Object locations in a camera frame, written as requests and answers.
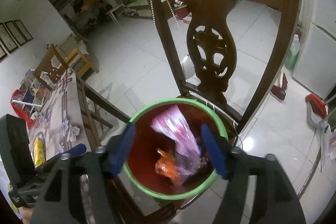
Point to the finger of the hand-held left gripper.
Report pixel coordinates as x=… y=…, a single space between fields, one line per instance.
x=77 y=149

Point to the white refrigerator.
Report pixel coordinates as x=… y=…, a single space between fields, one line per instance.
x=317 y=56

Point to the red slipper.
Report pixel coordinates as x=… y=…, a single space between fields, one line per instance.
x=283 y=81
x=278 y=94

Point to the green red trash bin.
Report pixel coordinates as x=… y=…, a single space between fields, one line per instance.
x=143 y=138

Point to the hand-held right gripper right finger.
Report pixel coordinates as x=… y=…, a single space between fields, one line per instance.
x=215 y=155

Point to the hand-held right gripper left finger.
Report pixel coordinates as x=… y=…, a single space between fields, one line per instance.
x=122 y=153

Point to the red pot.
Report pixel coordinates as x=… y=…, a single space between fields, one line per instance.
x=182 y=14

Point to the red bag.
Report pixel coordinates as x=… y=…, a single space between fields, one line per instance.
x=17 y=96

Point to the green plastic bottle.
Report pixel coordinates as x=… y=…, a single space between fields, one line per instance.
x=291 y=58

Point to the pink purple wrapper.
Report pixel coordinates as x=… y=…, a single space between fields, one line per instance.
x=176 y=132

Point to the small white table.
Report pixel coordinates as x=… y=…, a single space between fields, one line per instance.
x=115 y=6

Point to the orange snack bag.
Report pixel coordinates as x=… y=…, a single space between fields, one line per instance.
x=165 y=167

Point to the white book rack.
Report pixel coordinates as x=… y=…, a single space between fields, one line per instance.
x=34 y=87

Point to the television cabinet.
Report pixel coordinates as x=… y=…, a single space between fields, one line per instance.
x=139 y=12

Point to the framed wall picture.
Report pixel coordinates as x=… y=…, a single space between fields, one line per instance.
x=9 y=39
x=15 y=33
x=23 y=29

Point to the small pink box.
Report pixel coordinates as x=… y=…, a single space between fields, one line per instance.
x=187 y=20

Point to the yellow box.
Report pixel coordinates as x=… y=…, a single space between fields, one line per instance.
x=39 y=153

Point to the white plastic bag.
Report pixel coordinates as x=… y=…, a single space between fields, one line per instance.
x=329 y=145

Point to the wooden dining chair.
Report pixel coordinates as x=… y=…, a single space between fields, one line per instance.
x=50 y=61

